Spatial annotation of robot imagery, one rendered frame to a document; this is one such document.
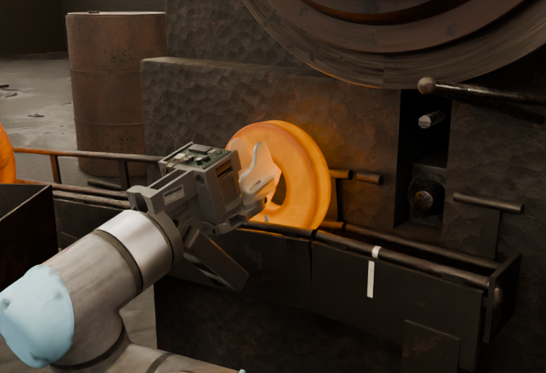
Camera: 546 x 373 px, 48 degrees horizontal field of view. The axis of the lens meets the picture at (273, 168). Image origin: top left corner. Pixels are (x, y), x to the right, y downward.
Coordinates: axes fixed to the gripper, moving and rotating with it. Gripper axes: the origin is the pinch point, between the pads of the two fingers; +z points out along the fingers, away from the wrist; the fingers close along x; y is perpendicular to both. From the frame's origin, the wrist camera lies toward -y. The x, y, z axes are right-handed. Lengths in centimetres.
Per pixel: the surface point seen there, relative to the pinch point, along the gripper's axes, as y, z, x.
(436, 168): -1.4, 8.6, -17.4
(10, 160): -9, -2, 65
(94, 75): -51, 129, 233
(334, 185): -3.1, 3.5, -6.3
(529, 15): 19.0, 0.4, -30.1
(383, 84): 12.7, -1.3, -17.3
